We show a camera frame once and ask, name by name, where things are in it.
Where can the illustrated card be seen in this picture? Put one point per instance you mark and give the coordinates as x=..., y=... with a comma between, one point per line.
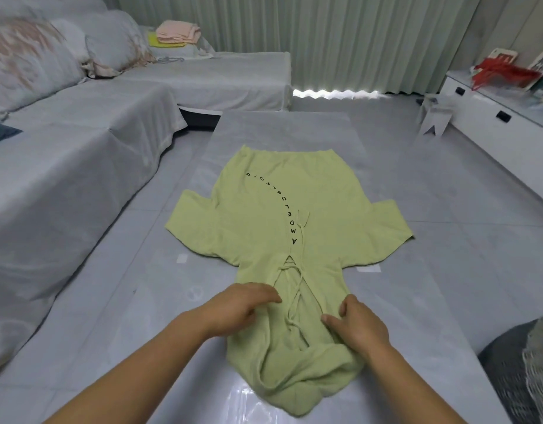
x=503, y=55

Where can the light green hoodie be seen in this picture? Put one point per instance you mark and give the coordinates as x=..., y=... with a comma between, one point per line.
x=271, y=216

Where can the white low cabinet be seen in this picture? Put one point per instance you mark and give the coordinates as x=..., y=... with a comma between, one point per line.
x=496, y=123

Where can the person's right forearm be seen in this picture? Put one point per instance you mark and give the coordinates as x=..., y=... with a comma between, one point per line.
x=408, y=384

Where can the dark grey woven basket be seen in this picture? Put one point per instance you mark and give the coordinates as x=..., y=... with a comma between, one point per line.
x=501, y=375

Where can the person's left fingers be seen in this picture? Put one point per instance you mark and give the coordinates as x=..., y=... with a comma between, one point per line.
x=264, y=294

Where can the person's right hand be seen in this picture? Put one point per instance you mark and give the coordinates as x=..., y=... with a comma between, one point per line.
x=359, y=328

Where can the yellow folded cloth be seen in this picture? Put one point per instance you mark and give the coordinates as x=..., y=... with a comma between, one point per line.
x=163, y=42

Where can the white stool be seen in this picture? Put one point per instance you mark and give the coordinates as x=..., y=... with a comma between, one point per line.
x=434, y=114

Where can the grey covered sofa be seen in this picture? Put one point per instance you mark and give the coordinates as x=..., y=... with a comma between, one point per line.
x=77, y=141

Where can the white tape piece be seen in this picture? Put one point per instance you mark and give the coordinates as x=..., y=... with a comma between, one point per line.
x=369, y=268
x=182, y=258

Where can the grey pink patterned pillow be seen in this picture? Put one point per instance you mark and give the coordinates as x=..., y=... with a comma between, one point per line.
x=28, y=66

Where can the pink folded clothes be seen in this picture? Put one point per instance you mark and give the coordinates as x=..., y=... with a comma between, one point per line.
x=178, y=31

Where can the dark blue cushion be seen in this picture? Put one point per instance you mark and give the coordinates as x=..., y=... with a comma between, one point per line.
x=0, y=131

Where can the picture frame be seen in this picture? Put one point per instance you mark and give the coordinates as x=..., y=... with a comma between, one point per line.
x=541, y=68

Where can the person's left forearm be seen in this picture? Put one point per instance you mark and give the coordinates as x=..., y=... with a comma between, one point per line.
x=134, y=370

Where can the red tasselled ornament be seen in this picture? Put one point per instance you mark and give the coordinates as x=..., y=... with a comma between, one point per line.
x=501, y=72

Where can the pale green curtain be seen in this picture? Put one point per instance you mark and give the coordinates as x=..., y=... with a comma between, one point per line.
x=320, y=39

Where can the grey pillow with pink edge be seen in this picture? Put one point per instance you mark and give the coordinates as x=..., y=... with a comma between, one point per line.
x=117, y=41

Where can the white wicker basket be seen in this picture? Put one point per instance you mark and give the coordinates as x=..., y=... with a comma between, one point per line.
x=540, y=379

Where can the person's right thumb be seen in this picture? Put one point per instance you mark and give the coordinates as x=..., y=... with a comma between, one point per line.
x=331, y=321

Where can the person's left hand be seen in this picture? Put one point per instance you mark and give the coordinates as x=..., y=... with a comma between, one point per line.
x=234, y=306

